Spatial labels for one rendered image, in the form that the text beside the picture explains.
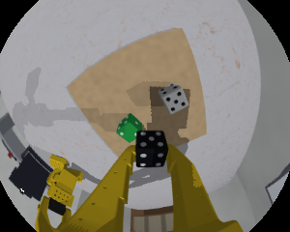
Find tan mat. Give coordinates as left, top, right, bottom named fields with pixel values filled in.
left=67, top=28, right=207, bottom=157

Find green die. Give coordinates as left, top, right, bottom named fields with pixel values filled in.
left=116, top=113, right=142, bottom=143

